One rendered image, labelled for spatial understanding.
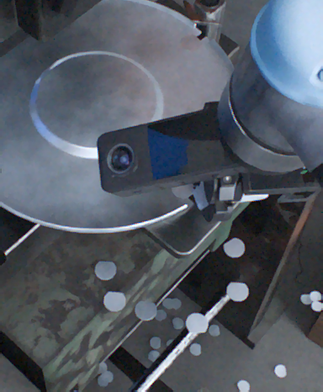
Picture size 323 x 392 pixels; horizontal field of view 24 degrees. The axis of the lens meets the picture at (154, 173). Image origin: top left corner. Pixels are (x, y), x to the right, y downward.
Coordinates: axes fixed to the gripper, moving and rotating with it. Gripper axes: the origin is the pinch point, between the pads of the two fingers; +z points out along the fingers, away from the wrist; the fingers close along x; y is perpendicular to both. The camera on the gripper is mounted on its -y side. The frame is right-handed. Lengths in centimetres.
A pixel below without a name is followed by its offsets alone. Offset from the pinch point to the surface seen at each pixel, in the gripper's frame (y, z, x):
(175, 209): -2.0, 0.8, -1.7
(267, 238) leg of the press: 17.0, 44.1, 1.2
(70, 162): -11.2, 2.7, 3.6
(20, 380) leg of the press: -17.1, 10.9, -15.7
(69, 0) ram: -10.5, -10.8, 13.3
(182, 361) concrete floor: 7, 79, -16
